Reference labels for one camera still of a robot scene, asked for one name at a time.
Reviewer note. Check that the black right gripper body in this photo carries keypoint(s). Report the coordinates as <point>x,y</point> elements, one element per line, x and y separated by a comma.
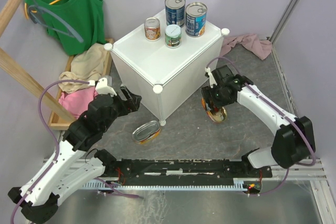
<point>217,96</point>

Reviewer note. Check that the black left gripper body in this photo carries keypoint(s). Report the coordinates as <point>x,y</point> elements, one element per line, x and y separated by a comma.
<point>118,111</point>

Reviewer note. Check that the red oval sardine tin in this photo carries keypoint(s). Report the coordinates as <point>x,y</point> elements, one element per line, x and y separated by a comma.
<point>217,116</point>

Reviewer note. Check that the silver oval fish tin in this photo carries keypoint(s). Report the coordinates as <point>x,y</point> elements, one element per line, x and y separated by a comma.
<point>146,132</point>

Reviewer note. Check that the white cube cabinet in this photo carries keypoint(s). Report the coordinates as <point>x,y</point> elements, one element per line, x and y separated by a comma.
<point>164,77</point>

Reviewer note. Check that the small pink label can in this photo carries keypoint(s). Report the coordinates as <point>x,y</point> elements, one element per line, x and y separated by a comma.
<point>152,29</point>

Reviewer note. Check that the white lid green jar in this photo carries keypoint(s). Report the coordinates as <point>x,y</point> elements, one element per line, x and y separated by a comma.
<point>173,36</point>

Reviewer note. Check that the blue white label can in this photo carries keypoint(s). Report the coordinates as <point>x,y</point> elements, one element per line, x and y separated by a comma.
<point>195,19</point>

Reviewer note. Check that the tall blue label can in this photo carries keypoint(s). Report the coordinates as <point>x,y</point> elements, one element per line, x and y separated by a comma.
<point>175,12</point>

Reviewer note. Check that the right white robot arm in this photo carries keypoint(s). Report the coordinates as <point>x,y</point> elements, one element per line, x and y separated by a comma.
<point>293,136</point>

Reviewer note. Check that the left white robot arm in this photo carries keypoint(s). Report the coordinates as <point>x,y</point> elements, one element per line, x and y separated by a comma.
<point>40,198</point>

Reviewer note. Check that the pink crumpled cloth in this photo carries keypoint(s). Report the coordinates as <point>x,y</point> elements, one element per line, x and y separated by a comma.
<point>77,103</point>

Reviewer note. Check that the beige crumpled cloth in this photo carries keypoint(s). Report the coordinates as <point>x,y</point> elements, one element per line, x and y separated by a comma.
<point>86,66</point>

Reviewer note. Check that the mauve crumpled cloth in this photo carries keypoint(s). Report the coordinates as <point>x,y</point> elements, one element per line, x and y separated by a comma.
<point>260,48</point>

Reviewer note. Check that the green tank top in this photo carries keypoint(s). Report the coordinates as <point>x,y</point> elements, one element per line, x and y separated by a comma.
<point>85,17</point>

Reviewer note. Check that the wooden diagonal beam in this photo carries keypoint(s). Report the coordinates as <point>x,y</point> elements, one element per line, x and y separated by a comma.
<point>11,67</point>

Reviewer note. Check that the wooden rack pole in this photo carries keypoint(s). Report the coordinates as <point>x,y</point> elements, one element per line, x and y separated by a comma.
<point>8,12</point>

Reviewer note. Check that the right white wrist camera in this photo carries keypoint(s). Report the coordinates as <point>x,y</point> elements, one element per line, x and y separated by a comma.
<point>208,73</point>

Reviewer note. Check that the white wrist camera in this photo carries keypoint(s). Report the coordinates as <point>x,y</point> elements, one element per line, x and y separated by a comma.
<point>103,86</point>
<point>208,73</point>

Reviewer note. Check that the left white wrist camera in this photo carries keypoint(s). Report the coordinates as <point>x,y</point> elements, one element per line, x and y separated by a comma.
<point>103,86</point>

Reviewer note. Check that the wooden tray frame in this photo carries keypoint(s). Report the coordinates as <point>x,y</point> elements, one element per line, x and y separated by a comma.
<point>70,87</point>

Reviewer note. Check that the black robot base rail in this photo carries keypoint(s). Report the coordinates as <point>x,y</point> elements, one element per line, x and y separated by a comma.
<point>182,172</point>

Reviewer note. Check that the white slotted cable duct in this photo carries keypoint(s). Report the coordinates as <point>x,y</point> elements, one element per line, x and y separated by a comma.
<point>98,185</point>

